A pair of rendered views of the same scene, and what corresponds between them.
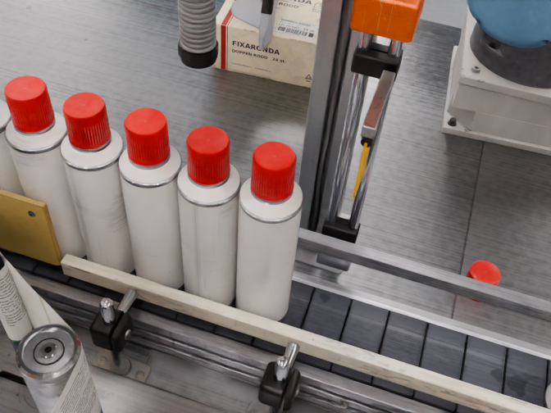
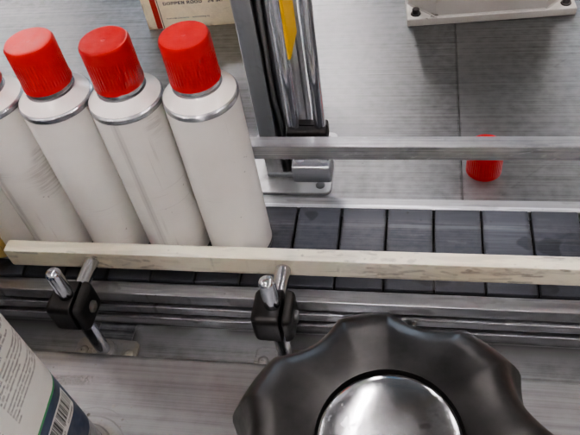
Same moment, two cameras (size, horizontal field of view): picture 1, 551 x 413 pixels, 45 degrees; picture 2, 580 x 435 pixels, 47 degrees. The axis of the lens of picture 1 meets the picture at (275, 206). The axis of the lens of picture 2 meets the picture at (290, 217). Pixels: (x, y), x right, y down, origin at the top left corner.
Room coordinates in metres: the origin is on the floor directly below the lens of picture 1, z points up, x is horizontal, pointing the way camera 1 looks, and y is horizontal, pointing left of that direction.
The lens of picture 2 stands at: (0.00, -0.05, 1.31)
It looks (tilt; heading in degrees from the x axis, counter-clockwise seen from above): 49 degrees down; 2
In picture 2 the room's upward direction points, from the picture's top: 11 degrees counter-clockwise
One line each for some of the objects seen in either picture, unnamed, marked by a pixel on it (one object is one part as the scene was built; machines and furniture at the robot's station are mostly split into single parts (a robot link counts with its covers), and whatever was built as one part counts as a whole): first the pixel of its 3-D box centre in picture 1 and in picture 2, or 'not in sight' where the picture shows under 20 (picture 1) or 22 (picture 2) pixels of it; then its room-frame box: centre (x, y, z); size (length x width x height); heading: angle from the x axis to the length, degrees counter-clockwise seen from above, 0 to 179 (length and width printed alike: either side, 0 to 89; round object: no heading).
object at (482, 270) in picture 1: (481, 280); (485, 157); (0.44, -0.23, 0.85); 0.03 x 0.03 x 0.03
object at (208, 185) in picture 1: (209, 225); (148, 156); (0.37, 0.06, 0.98); 0.05 x 0.05 x 0.20
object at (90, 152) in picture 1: (101, 192); (21, 155); (0.39, 0.16, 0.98); 0.05 x 0.05 x 0.20
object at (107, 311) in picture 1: (123, 323); (89, 298); (0.31, 0.13, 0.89); 0.06 x 0.03 x 0.12; 166
